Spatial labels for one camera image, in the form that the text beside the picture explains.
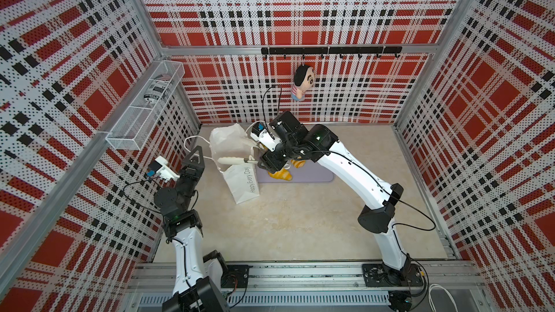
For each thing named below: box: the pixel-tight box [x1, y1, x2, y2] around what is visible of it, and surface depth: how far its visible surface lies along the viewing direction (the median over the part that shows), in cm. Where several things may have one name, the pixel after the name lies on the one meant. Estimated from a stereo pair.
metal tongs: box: [217, 156, 259, 164], surface depth 70 cm
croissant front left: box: [267, 167, 293, 182], surface depth 100 cm
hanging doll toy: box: [291, 64, 316, 101], surface depth 94 cm
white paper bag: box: [209, 123, 262, 205], surface depth 86 cm
